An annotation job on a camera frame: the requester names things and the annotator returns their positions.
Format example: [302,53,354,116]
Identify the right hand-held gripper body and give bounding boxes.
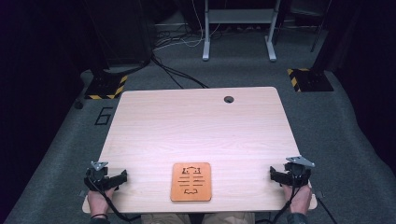
[283,155,316,189]

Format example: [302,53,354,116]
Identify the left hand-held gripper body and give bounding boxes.
[83,161,109,192]

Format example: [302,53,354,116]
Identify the person's left hand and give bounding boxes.
[87,186,117,218]

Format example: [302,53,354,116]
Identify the orange engraved wooden board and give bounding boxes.
[169,161,213,203]

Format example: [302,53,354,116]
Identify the black striped stand base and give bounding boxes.
[84,72,129,101]
[286,67,335,93]

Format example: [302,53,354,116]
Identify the black cabinet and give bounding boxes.
[83,0,158,69]

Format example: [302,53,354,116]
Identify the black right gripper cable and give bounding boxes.
[255,174,302,224]

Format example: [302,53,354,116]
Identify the thin black floor cable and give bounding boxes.
[317,197,339,224]

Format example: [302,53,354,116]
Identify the black floor cables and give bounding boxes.
[150,53,210,91]

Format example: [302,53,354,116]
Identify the white floor cables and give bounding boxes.
[153,0,222,52]

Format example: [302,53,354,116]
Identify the white metal desk frame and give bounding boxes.
[202,0,282,63]

